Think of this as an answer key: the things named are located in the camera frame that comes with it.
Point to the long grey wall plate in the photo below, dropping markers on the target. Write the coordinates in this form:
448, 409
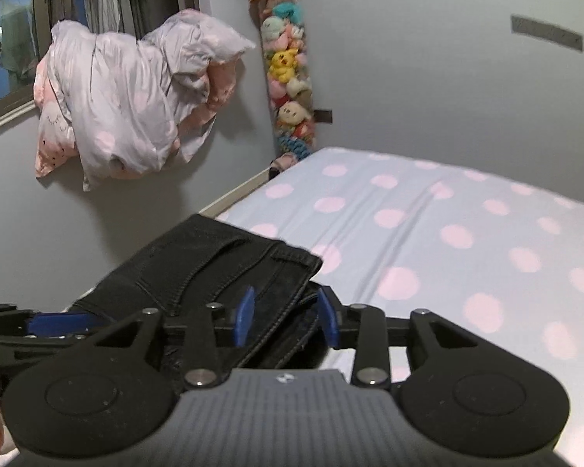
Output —
547, 33

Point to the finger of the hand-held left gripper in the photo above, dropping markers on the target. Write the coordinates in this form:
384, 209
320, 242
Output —
19, 350
63, 325

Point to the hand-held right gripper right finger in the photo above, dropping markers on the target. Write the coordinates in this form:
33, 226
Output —
328, 318

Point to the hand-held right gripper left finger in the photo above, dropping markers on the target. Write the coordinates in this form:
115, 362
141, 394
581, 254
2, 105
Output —
243, 318

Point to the polka dot bed sheet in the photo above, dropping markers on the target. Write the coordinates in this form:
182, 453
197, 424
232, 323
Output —
418, 204

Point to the black denim pants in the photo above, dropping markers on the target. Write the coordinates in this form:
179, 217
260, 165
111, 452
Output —
199, 262

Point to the white and pink duvet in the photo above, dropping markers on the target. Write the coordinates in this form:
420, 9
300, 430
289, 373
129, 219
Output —
126, 87

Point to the pink pillow with face print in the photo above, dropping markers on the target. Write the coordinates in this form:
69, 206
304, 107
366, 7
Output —
53, 121

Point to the window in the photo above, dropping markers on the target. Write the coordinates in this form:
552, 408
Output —
9, 102

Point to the column of plush toys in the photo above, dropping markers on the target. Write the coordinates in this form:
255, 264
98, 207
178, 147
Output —
289, 82

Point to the row of hanging clothes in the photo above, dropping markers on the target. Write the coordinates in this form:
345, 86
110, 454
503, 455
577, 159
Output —
102, 0

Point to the small dark wall socket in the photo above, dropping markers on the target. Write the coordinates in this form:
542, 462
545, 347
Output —
322, 116

